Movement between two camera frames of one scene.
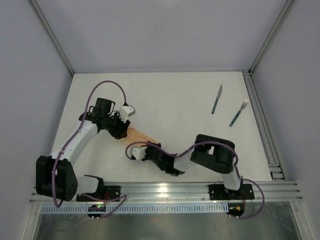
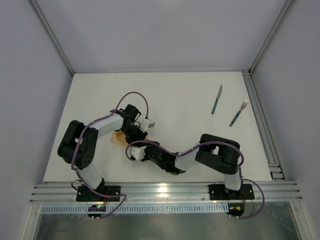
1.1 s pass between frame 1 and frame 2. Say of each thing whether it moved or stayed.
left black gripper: moved
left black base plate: stayed
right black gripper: stayed
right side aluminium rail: stayed
